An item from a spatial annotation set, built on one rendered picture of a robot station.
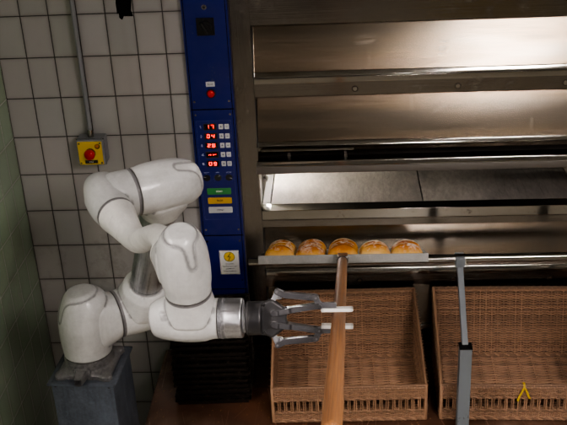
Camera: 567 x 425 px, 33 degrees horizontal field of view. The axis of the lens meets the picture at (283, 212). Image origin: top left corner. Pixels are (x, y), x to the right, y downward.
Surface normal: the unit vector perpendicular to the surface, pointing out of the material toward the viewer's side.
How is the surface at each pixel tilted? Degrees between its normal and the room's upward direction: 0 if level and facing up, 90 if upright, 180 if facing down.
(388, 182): 0
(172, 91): 90
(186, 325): 94
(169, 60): 90
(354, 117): 70
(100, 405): 90
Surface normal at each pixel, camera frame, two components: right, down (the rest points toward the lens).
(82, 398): -0.11, 0.44
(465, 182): -0.04, -0.90
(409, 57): -0.06, 0.11
